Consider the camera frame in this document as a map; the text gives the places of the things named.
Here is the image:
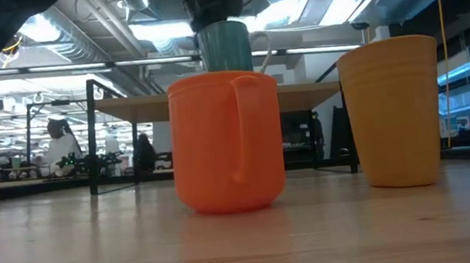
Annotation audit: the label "teal ribbed mug white handle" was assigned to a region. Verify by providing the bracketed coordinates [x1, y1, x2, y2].
[195, 16, 276, 80]

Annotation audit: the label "orange plastic mug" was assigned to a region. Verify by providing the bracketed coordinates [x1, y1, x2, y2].
[163, 65, 291, 219]

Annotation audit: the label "yellow-orange plastic cup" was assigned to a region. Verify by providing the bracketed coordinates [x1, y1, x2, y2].
[333, 31, 453, 194]

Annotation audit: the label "person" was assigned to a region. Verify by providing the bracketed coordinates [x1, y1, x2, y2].
[137, 132, 158, 173]
[34, 116, 85, 179]

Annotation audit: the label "wooden shelf black wire legs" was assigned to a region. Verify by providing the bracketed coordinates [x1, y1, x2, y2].
[78, 52, 359, 202]

